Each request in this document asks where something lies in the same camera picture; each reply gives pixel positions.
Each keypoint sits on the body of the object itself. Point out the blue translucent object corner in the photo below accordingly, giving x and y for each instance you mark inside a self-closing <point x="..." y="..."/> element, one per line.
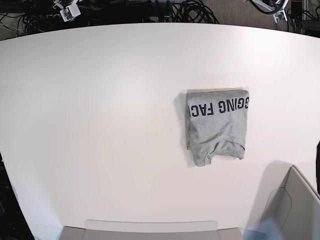
<point x="267" y="229"/>

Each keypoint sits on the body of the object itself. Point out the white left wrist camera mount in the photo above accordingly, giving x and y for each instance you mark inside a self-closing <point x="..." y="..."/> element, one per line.
<point x="275" y="8"/>

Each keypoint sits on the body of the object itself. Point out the grey tray bottom edge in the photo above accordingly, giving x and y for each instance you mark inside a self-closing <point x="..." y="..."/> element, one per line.
<point x="117" y="230"/>

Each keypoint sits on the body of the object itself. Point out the grey T-shirt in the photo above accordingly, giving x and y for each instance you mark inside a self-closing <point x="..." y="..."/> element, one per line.
<point x="216" y="124"/>

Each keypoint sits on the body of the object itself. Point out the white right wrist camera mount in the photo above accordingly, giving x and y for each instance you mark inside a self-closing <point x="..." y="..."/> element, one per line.
<point x="68" y="9"/>

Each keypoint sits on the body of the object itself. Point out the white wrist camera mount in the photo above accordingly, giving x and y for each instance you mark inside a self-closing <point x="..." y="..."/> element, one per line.
<point x="275" y="8"/>
<point x="68" y="9"/>

